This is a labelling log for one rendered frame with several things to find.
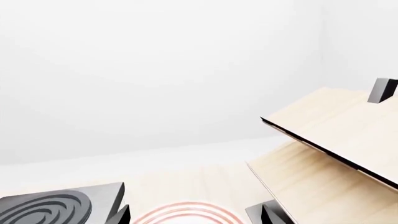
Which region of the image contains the light wood cabinet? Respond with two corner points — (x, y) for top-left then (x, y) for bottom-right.
(245, 85), (398, 224)

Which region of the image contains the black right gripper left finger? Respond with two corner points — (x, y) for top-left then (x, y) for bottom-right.
(0, 181), (132, 224)

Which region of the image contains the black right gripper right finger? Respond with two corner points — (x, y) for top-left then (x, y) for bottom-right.
(244, 199), (294, 224)

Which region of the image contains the red ringed round plate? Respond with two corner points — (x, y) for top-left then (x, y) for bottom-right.
(134, 201), (247, 224)

